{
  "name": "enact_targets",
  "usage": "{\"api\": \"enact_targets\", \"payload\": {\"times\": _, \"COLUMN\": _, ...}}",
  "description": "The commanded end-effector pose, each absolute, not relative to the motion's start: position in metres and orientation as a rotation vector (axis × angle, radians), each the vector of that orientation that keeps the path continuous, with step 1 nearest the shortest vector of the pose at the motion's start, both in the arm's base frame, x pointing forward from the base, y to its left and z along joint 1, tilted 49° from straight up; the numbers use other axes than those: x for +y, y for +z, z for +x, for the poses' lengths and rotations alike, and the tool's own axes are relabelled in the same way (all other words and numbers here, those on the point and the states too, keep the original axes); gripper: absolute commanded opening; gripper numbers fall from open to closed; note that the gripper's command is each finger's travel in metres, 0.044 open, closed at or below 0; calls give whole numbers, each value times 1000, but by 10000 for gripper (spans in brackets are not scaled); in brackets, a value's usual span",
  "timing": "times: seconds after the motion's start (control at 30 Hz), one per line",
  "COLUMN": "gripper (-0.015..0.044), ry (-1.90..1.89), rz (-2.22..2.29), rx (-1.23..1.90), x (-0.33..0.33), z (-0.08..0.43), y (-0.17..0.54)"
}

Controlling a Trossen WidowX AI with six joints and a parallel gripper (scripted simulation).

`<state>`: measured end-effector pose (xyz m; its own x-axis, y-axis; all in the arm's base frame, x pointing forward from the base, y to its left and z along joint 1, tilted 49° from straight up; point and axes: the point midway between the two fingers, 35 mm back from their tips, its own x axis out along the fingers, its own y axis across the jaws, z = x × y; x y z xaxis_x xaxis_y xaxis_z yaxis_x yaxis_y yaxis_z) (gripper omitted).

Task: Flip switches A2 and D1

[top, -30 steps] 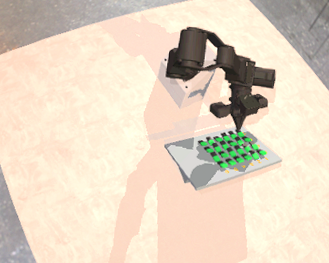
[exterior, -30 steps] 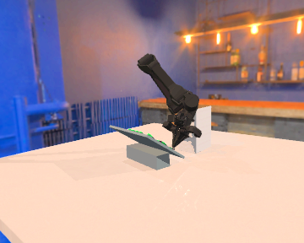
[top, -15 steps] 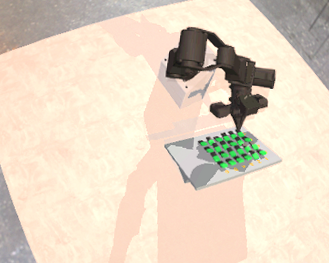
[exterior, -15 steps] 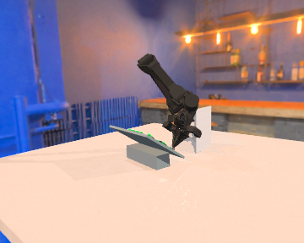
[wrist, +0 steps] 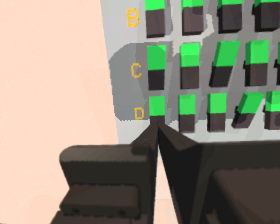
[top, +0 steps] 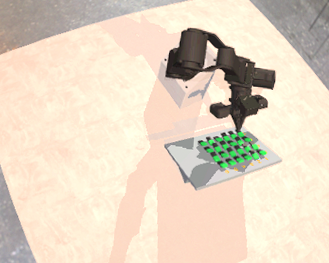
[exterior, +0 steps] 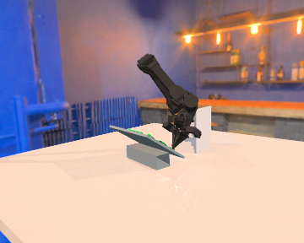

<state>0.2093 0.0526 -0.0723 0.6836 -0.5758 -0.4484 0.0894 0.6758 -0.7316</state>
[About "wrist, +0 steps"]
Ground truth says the light grey switch panel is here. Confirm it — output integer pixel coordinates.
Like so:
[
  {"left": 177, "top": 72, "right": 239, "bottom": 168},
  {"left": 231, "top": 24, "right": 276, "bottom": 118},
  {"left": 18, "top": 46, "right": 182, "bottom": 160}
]
[{"left": 100, "top": 0, "right": 280, "bottom": 144}]

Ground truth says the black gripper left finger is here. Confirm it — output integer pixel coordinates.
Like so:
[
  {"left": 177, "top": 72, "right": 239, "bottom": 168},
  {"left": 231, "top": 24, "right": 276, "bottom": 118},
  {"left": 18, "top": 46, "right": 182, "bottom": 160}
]
[{"left": 58, "top": 122, "right": 158, "bottom": 224}]

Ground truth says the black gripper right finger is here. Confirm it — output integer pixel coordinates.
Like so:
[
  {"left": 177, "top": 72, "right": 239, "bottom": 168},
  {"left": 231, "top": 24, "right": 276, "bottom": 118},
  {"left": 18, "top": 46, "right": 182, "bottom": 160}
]
[{"left": 157, "top": 122, "right": 280, "bottom": 224}]

